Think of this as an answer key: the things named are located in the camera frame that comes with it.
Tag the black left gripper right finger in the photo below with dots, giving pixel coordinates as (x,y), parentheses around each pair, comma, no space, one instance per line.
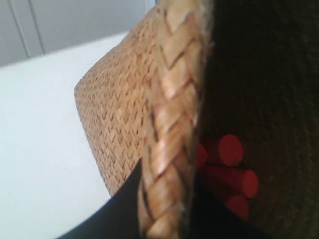
(211,220)

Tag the brown woven basket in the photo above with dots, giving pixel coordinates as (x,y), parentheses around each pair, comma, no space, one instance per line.
(196,67)

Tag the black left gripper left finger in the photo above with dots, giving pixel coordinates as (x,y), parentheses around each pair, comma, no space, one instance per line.
(117,219)

